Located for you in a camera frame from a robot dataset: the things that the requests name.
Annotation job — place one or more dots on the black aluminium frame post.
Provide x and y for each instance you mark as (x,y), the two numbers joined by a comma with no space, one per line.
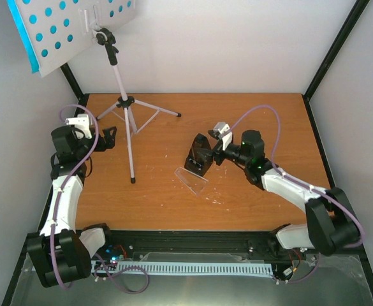
(69,76)

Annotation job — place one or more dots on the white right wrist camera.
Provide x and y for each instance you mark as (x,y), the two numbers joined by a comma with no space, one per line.
(222,132)

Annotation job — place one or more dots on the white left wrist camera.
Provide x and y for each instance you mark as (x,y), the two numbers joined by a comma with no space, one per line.
(81,125)

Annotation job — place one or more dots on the clear plastic metronome cover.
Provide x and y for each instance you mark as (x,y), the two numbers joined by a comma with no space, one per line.
(195,183)

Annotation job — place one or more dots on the black metronome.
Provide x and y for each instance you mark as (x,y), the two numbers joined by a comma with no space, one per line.
(199,158)

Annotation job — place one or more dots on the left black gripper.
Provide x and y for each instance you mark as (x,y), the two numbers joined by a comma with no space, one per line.
(109,141)

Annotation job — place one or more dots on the black right frame post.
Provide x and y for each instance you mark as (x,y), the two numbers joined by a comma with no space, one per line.
(348,25)

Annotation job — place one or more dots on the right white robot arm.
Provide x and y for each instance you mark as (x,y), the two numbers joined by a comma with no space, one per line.
(330,223)

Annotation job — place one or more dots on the white tripod music stand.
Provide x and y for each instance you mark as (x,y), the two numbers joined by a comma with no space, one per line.
(54,32)

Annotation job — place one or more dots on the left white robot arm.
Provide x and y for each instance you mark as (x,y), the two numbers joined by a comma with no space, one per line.
(68,176)

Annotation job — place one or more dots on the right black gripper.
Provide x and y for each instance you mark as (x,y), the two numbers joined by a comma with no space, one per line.
(217,152)

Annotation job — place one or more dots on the light blue cable duct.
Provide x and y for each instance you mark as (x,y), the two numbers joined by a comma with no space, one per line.
(183,269)

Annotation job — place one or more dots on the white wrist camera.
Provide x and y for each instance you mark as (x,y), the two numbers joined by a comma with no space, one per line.
(81,125)
(222,132)

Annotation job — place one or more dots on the black front frame rail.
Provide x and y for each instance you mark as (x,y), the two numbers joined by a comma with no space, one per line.
(205,242)

